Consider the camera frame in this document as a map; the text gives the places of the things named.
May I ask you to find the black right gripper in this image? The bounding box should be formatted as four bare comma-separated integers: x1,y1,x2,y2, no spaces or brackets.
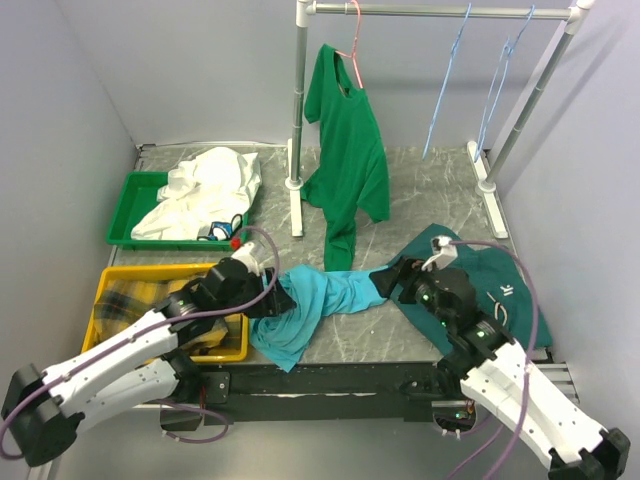
368,254,452,328

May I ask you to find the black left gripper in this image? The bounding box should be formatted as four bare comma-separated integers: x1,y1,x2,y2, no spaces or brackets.
215,266,296,318

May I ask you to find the light blue t shirt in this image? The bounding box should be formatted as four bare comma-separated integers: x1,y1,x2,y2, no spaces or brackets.
249,265,386,372

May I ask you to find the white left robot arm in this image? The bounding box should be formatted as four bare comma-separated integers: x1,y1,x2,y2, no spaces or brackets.
1,258,296,467

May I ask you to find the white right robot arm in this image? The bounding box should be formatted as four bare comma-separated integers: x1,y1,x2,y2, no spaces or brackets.
370,257,631,479

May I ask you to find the green t shirt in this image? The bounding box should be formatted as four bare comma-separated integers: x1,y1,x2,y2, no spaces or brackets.
302,44,391,271

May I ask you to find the white shirt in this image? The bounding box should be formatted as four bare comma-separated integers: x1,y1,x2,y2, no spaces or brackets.
131,147,261,241

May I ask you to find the yellow plastic bin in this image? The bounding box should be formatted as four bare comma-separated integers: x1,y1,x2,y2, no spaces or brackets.
81,263,249,364

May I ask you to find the blue white small item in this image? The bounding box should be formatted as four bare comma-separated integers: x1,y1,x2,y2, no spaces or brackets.
197,214,243,241

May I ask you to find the grey white clothes rack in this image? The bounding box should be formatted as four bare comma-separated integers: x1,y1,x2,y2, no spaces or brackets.
285,1,595,240

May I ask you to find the yellow plaid cloth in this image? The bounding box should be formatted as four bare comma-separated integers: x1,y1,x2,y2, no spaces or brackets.
90,274,242,356

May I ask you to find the green plastic tray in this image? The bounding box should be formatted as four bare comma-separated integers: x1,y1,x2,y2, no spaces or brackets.
106,171,248,250

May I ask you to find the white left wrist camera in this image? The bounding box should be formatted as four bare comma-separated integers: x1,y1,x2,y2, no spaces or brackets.
231,240,268,276

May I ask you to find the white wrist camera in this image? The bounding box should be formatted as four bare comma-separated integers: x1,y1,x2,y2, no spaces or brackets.
421,235,458,272
231,240,268,276

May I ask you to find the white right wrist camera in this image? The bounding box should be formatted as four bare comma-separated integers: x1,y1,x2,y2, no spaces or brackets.
421,235,458,272

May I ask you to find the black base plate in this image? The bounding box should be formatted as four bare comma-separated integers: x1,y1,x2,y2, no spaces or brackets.
174,362,471,423

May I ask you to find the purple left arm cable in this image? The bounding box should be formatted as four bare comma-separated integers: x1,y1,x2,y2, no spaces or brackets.
0,225,281,460

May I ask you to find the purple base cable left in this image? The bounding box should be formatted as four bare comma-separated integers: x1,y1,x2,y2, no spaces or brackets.
154,399,234,445

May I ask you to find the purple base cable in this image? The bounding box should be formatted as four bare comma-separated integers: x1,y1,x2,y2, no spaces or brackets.
439,417,506,480
154,399,234,445

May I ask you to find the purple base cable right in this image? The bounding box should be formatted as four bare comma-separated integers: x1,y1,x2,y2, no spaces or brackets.
439,417,506,480

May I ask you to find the pink wire hanger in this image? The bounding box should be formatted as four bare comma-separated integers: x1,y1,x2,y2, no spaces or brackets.
337,0,364,89

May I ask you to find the blue wire hanger left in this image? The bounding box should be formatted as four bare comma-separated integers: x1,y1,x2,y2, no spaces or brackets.
421,3,472,160

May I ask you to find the blue wire hanger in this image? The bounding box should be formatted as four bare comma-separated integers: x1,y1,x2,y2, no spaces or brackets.
472,4,536,164
421,3,472,160

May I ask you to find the blue wire hanger right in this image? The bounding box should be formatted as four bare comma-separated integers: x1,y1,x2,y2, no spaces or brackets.
472,4,536,164

